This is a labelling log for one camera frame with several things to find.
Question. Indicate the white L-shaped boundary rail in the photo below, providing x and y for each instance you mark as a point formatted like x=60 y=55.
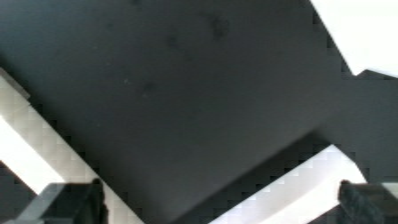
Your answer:
x=289 y=203

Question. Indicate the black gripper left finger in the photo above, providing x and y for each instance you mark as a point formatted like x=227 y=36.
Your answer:
x=70 y=204

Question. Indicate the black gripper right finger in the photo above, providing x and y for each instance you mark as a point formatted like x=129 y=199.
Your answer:
x=369 y=202

